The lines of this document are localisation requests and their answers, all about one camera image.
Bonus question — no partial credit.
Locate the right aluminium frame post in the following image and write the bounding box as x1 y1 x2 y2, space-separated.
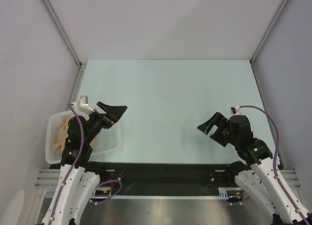
250 0 291 67

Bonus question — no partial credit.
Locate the aluminium frame post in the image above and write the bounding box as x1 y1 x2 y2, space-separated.
250 0 291 67
40 0 86 68

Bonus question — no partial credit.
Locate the left aluminium frame post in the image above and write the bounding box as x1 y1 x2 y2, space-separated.
40 0 86 68

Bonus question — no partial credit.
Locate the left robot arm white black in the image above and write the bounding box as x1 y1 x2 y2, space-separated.
41 97 127 225

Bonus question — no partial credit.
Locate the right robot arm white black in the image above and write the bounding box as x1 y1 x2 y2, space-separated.
197 112 312 225

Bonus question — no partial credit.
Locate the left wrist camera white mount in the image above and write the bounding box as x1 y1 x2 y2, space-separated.
69 95 95 115

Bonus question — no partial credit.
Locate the aluminium front rail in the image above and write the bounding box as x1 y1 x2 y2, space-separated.
35 169 301 190

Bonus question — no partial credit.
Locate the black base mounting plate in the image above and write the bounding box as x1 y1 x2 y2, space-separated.
50 161 285 189

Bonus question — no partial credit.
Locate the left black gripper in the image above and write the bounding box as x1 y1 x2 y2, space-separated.
84 101 127 144

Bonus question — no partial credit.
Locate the white perforated plastic basket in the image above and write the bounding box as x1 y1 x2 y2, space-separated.
45 111 122 165

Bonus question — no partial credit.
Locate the beige t shirt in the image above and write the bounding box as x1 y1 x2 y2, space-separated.
50 115 98 153

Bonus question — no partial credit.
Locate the slotted cable duct rail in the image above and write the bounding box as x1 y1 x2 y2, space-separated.
45 187 244 200

